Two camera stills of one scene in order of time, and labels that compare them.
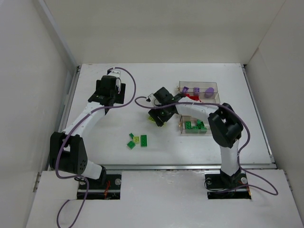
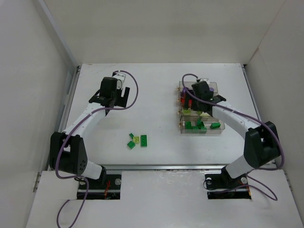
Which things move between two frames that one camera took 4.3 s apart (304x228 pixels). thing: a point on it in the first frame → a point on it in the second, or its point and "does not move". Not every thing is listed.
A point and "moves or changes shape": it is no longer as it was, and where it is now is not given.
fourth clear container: (191, 126) does not move
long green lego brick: (143, 140) does not move
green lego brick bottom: (131, 145) does not move
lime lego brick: (150, 118) moves or changes shape
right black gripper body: (157, 116) → (194, 103)
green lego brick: (188, 125) does not move
